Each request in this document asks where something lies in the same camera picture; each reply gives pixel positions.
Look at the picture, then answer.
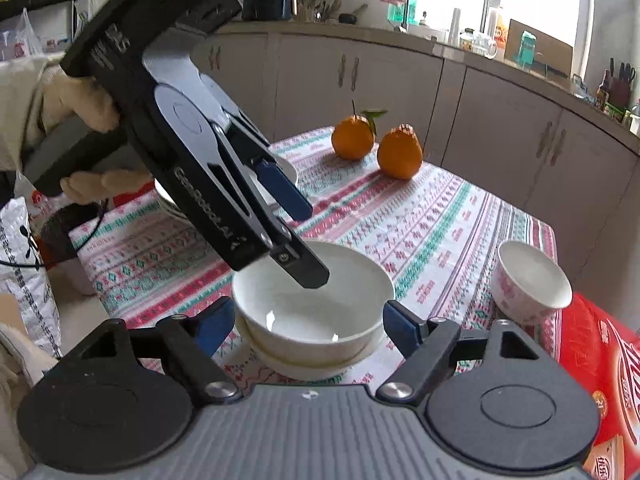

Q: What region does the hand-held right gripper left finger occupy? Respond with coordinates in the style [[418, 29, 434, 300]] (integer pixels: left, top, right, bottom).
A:
[[65, 296, 244, 407]]

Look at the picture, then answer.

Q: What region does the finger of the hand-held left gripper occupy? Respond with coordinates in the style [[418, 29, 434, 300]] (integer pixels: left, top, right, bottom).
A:
[[220, 110, 315, 222], [210, 122, 331, 290]]

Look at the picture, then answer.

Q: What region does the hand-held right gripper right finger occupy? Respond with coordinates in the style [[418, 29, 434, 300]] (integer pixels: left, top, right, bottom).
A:
[[375, 299, 546, 406]]

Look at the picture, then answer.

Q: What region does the white fruit-print plate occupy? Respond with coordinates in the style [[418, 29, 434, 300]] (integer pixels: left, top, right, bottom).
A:
[[156, 192, 192, 222], [154, 156, 301, 211]]

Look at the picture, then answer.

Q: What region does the wide white bowl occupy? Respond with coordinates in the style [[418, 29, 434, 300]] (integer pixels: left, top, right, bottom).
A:
[[234, 310, 389, 382], [231, 239, 396, 359]]

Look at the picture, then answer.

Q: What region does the person's left forearm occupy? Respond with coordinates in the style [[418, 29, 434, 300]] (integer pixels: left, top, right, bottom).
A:
[[0, 52, 67, 175]]

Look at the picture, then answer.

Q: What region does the person's left hand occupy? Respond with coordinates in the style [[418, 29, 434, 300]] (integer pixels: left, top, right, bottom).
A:
[[40, 67, 153, 206]]

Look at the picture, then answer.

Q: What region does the orange with leaf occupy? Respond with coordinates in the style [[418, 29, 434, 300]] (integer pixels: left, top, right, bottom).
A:
[[331, 99, 389, 161]]

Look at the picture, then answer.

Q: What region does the patterned striped tablecloth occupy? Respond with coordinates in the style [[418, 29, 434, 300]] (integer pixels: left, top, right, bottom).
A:
[[67, 127, 562, 397]]

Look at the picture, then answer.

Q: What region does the knobbly orange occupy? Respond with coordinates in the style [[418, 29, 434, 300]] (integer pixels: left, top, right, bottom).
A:
[[376, 124, 424, 181]]

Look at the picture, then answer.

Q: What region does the small white pink-print bowl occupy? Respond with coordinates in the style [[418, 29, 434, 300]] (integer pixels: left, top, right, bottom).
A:
[[491, 240, 574, 326]]

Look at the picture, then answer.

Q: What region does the white plastic bag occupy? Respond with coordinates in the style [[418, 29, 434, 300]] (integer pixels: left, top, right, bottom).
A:
[[0, 6, 45, 62]]

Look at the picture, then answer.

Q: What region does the utensil holder with utensils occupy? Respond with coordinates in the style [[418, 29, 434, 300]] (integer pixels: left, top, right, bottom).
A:
[[294, 0, 343, 22]]

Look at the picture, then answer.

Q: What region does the white woven sack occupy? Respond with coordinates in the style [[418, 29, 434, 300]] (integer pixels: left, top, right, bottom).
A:
[[0, 196, 62, 357]]

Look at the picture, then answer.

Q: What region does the red printed carton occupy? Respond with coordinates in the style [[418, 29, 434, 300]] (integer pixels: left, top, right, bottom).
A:
[[556, 291, 640, 480]]

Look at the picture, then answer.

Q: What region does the teal soap bottle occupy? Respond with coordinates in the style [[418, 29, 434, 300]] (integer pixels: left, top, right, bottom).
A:
[[386, 1, 409, 29]]

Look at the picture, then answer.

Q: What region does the white kitchen countertop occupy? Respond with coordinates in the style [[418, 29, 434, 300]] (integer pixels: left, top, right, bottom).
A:
[[220, 19, 640, 157]]

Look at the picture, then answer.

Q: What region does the white kitchen base cabinet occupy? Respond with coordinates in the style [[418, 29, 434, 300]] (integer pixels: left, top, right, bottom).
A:
[[192, 22, 640, 313]]

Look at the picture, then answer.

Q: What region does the glass mug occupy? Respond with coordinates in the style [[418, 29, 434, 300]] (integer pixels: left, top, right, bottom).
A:
[[472, 32, 500, 60]]

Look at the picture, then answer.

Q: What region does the orange snack packet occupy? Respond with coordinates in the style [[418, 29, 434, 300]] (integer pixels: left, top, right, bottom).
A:
[[492, 6, 509, 49]]

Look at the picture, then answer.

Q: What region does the cardboard box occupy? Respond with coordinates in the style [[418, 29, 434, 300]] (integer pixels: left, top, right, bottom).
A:
[[504, 18, 575, 79]]

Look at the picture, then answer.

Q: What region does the dark sauce bottle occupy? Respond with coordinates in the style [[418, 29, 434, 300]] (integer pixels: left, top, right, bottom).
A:
[[594, 69, 611, 111]]

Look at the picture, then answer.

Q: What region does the knife block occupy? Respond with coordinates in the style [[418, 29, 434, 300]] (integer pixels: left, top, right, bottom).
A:
[[607, 57, 637, 111]]

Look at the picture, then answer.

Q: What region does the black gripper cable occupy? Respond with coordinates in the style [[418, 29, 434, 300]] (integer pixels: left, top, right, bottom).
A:
[[0, 199, 108, 272]]

